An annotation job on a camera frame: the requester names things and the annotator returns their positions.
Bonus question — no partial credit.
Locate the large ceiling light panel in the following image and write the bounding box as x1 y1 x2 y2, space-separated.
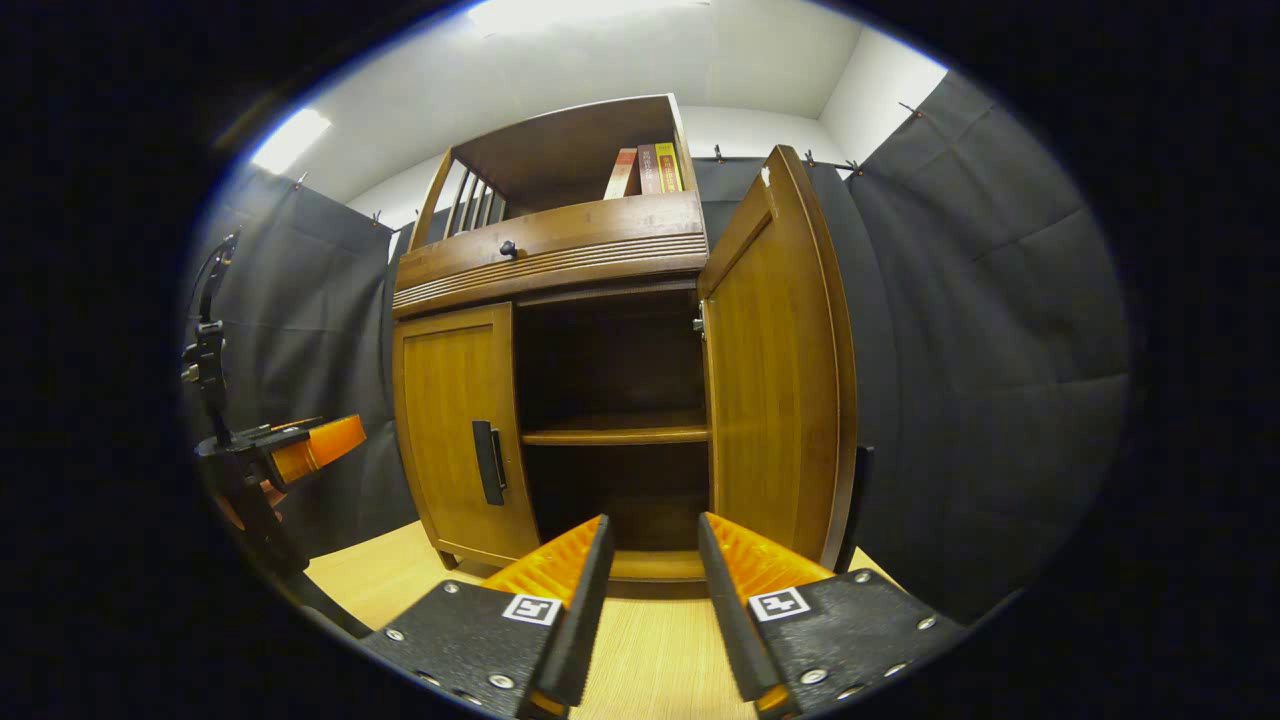
465 0 711 36

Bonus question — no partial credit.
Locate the black backdrop cloth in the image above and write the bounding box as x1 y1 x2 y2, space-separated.
185 70 1131 626

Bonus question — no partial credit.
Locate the small ceiling light panel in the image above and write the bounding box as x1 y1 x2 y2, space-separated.
250 108 331 176

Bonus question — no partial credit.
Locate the black door handle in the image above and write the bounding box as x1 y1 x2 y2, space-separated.
472 420 508 507

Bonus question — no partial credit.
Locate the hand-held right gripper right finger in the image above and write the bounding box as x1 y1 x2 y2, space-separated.
697 512 969 717

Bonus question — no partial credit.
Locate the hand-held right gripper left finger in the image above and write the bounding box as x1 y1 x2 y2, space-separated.
360 514 615 719

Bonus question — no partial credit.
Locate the wooden drawer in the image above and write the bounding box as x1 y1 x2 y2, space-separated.
393 192 709 319

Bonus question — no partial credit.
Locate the wooden shoe cabinet door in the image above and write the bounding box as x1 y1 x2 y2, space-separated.
697 145 861 571
392 302 541 566

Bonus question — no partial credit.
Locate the orange-red book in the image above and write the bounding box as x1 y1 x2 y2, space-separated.
603 148 641 201

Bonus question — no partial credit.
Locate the wooden double-door shoe cabinet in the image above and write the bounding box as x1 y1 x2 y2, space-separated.
390 93 861 586

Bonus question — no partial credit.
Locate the wooden inner shelf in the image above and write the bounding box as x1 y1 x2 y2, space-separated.
520 415 711 447

